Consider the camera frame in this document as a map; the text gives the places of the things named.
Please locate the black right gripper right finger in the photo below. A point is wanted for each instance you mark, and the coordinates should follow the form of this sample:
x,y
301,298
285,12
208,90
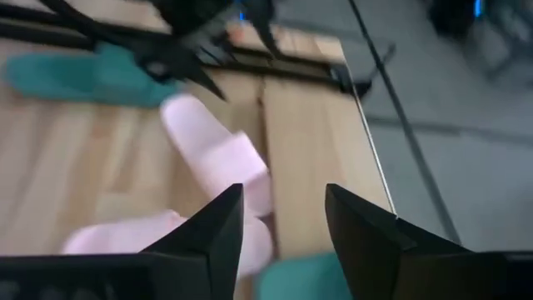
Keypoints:
x,y
375,258

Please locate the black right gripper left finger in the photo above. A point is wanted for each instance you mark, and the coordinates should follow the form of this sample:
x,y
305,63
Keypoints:
x,y
200,258

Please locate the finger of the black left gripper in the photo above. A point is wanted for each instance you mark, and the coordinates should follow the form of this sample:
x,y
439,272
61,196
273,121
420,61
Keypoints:
x,y
263,16
200,77

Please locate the green rubber slide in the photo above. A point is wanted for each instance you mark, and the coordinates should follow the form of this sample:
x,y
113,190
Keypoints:
x,y
300,279
83,79

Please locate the pink rubber slide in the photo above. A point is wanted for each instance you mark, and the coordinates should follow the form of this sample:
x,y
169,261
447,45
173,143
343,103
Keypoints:
x,y
216,154
125,237

